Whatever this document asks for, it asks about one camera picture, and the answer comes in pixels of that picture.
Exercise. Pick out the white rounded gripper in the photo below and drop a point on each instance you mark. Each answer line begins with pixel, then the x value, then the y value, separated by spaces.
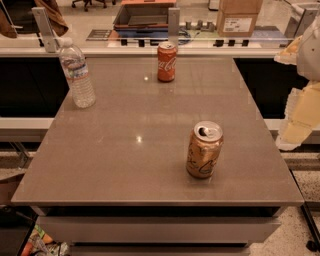
pixel 310 55

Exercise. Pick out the orange soda can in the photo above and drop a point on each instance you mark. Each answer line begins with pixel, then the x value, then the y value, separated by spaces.
pixel 206 140

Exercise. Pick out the red coke can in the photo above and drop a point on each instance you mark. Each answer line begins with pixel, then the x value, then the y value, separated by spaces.
pixel 167 54

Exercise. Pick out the cardboard box with label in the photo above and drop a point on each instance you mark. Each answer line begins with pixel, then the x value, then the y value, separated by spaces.
pixel 237 18

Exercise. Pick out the grey metal tray bin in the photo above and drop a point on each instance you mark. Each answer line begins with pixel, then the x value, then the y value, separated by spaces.
pixel 150 15

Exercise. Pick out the black office chair base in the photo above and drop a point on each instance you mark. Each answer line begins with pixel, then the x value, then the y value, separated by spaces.
pixel 86 4

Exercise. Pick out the clear plastic water bottle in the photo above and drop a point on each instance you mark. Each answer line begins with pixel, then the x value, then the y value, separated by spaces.
pixel 76 71

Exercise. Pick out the brown hanging jacket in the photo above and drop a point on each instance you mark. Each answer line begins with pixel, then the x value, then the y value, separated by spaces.
pixel 16 17

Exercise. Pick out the grey table drawer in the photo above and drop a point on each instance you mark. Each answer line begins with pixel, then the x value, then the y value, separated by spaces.
pixel 159 229

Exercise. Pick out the colourful snack packets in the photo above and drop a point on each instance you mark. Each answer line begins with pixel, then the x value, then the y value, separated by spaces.
pixel 40 243

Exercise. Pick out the right metal glass bracket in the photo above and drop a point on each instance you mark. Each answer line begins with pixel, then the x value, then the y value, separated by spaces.
pixel 302 16

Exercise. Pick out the metal glass bracket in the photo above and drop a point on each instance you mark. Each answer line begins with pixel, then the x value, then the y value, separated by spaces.
pixel 173 25
pixel 46 30
pixel 302 16

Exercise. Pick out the middle metal glass bracket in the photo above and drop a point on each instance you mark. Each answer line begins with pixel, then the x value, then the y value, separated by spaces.
pixel 173 25

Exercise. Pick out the left metal glass bracket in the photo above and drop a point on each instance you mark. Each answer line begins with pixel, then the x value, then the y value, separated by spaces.
pixel 46 30

